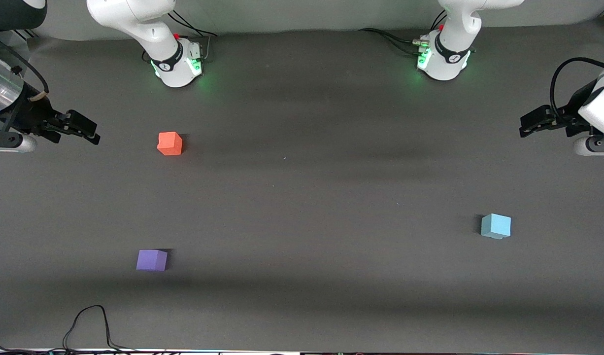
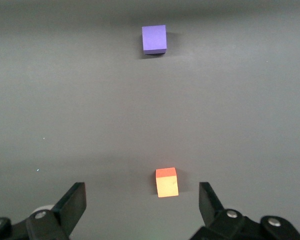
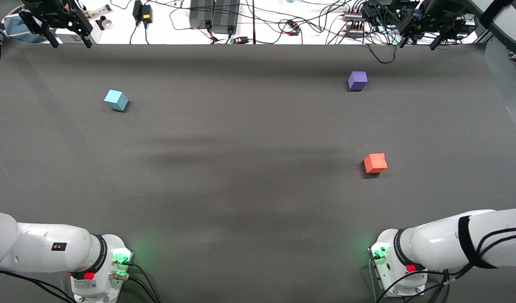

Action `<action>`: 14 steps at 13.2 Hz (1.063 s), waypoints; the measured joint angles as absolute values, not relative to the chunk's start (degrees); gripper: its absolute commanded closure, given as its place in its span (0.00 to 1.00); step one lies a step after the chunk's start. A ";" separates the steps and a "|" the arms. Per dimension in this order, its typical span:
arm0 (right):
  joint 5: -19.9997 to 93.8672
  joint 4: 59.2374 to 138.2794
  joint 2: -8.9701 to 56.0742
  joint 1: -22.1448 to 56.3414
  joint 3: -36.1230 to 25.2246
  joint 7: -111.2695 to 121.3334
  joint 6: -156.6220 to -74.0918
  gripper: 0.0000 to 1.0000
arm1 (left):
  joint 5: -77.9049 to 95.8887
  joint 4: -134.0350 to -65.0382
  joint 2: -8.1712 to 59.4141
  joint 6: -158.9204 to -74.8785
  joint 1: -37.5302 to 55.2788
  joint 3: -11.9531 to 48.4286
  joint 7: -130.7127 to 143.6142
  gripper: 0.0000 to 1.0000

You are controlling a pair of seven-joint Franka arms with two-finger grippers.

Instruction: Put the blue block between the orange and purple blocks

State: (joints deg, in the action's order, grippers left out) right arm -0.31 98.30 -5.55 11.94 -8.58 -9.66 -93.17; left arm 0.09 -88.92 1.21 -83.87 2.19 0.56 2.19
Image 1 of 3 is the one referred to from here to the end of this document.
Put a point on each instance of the orange foam block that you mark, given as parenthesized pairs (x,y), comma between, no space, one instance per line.
(170,143)

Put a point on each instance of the light blue foam block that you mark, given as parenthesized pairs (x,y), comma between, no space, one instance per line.
(496,226)

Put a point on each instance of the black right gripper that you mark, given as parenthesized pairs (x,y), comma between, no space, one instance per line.
(30,116)

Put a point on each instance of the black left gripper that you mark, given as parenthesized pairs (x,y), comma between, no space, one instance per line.
(571,114)

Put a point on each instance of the purple foam block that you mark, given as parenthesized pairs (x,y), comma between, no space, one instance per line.
(151,260)

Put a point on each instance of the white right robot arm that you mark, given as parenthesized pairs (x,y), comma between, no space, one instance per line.
(154,34)

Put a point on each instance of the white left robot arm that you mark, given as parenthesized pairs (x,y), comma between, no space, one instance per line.
(454,54)

